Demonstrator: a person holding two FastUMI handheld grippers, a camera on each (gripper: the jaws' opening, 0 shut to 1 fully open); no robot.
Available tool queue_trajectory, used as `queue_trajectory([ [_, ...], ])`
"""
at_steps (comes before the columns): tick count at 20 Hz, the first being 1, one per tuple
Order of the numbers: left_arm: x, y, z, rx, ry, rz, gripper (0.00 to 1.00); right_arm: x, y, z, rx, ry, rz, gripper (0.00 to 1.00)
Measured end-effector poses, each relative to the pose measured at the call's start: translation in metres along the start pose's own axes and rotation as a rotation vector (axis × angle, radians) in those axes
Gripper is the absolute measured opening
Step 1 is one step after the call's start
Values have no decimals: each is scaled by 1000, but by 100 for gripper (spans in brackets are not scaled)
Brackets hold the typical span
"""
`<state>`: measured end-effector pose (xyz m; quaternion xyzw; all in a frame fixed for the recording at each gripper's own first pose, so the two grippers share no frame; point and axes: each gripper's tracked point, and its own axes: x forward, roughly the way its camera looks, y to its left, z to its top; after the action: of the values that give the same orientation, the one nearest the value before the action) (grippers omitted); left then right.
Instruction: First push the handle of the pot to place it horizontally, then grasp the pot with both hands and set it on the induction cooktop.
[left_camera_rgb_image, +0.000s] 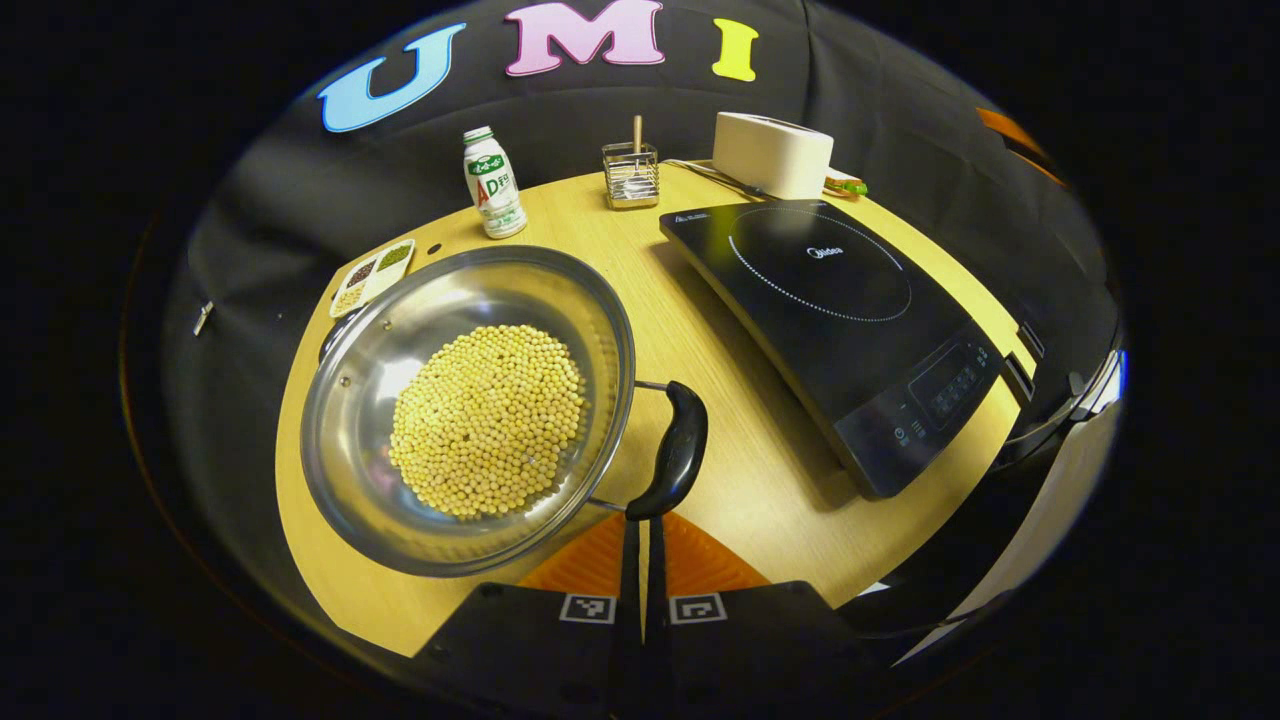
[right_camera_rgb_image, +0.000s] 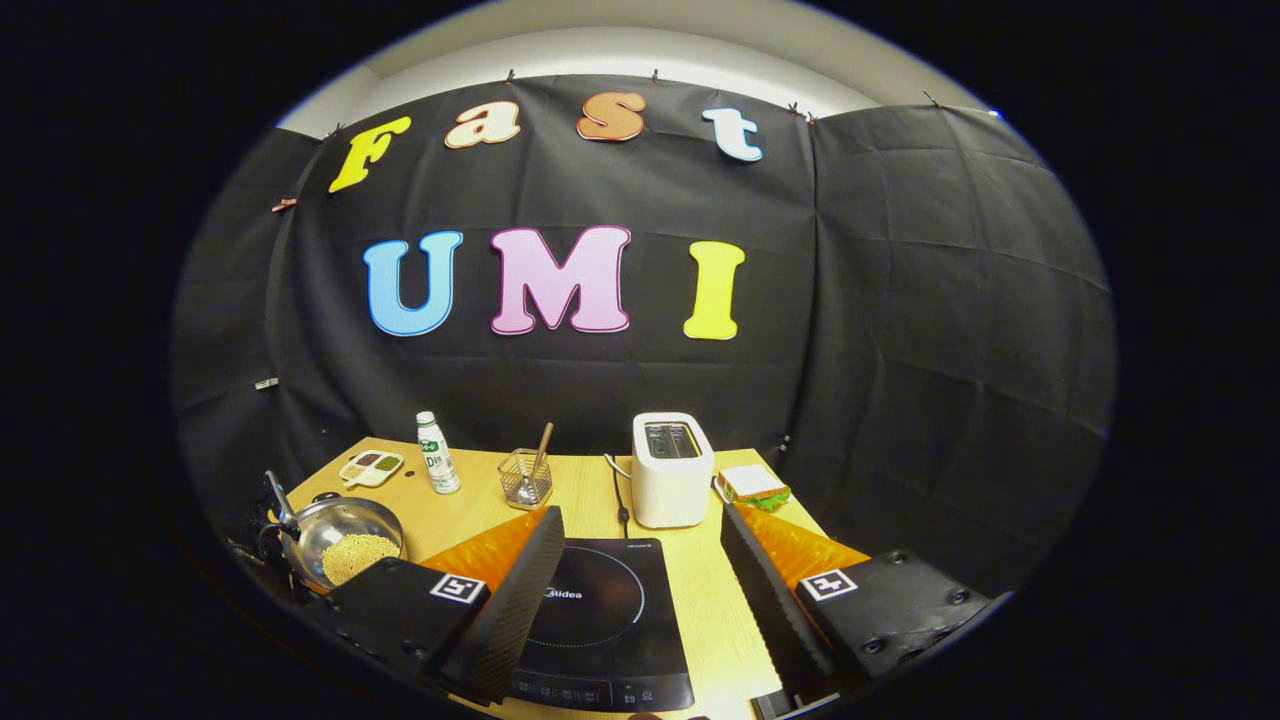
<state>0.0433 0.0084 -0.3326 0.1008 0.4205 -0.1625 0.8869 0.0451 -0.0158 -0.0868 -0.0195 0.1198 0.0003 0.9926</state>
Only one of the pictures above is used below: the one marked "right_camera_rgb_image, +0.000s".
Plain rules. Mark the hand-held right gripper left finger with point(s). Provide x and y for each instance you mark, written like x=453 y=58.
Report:
x=515 y=610

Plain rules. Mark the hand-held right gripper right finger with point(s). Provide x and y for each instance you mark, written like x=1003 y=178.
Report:
x=770 y=600

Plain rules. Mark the black induction cooktop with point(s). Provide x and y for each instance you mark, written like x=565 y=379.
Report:
x=610 y=620

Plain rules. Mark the steel pot with soybeans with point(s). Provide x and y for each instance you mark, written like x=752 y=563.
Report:
x=345 y=525

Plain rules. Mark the sandwich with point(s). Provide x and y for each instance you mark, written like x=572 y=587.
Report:
x=752 y=484

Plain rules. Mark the white toaster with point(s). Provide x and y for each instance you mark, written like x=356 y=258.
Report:
x=672 y=490

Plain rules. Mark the white drink bottle green label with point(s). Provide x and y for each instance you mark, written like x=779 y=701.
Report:
x=437 y=465

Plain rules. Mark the white divided bean dish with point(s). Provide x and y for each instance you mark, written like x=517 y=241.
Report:
x=371 y=467

